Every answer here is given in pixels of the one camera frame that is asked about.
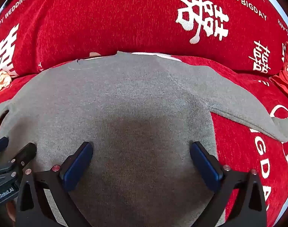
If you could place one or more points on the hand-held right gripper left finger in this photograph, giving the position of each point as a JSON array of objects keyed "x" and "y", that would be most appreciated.
[{"x": 78, "y": 167}]

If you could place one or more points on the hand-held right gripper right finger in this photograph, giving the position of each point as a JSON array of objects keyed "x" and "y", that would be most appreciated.
[{"x": 205, "y": 167}]

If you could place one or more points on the grey knit sweater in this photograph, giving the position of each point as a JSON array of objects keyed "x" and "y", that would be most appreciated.
[{"x": 134, "y": 99}]

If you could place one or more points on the gold patterned cloth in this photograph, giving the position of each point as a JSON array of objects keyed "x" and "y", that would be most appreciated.
[{"x": 2, "y": 80}]

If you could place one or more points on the red printed sofa cover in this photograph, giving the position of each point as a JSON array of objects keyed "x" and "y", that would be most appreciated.
[{"x": 110, "y": 16}]

